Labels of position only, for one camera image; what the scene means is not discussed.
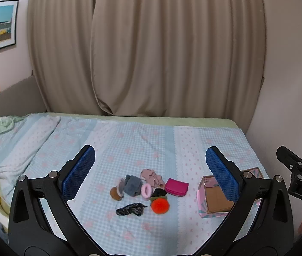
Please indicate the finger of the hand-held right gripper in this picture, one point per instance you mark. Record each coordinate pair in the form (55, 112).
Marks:
(289, 157)

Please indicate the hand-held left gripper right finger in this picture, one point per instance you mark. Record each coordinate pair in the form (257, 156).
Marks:
(223, 173)

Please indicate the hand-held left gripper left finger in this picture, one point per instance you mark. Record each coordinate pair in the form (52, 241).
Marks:
(79, 173)

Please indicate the pink cardboard box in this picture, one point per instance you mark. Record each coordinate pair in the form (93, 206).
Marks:
(216, 200)

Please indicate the brown soft sock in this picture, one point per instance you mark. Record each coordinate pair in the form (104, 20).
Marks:
(115, 194)

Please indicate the magenta zip pouch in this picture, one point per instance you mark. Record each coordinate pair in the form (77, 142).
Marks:
(176, 187)

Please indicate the grey sock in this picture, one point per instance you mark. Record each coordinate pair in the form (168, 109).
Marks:
(133, 186)

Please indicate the black cloth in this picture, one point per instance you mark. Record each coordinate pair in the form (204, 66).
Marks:
(158, 192)

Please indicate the pink fuzzy scrunchie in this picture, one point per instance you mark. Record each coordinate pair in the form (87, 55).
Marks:
(146, 191)

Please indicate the orange pompom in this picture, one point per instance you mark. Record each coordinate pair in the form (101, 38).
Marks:
(160, 205)

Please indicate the pink cloth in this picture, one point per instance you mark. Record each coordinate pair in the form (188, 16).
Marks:
(152, 177)

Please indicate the blue checked blanket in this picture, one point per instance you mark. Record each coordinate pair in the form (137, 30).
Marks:
(140, 144)

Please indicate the light green bed sheet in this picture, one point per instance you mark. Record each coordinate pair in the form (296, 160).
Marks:
(167, 120)

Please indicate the green crumpled cloth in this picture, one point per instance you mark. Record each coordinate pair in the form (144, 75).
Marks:
(2, 124)

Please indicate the narrow beige curtain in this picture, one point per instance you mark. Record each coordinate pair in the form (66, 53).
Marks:
(60, 45)

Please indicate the wide beige curtain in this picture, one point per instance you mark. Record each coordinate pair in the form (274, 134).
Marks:
(180, 45)

